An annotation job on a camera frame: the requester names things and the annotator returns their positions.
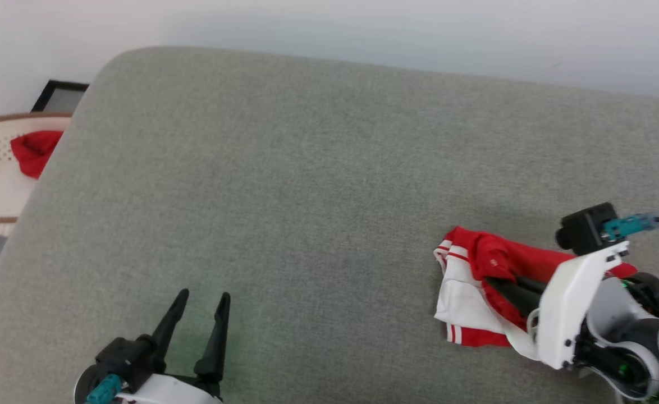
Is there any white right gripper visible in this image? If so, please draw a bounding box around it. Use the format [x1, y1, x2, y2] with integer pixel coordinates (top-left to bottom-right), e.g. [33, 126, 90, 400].
[483, 240, 631, 371]

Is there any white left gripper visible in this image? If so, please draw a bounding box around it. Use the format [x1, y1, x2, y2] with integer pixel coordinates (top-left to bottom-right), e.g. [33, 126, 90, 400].
[113, 288, 232, 404]

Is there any red jersey with white stripes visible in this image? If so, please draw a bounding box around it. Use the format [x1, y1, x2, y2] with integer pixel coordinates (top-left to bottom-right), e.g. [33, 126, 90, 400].
[433, 225, 640, 361]

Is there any grey fabric sofa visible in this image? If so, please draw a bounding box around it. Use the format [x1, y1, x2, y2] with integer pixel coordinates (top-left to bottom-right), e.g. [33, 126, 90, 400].
[0, 46, 659, 404]

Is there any plain red cloth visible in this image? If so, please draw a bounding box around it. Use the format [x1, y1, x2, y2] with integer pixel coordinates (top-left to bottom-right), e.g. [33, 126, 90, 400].
[10, 130, 65, 180]

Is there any dark framed panel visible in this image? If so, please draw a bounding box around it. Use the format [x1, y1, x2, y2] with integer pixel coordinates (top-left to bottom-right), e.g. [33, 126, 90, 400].
[30, 79, 90, 114]

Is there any teal left camera connector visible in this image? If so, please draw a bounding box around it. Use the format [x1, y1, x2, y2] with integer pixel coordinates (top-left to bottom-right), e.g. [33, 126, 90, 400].
[85, 373, 124, 404]

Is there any teal camera connector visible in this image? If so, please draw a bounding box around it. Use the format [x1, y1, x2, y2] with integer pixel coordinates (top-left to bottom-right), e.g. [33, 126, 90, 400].
[85, 373, 124, 404]
[603, 213, 659, 240]

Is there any teal right camera connector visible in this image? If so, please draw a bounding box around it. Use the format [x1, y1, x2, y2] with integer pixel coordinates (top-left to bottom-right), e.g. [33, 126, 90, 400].
[603, 213, 659, 240]

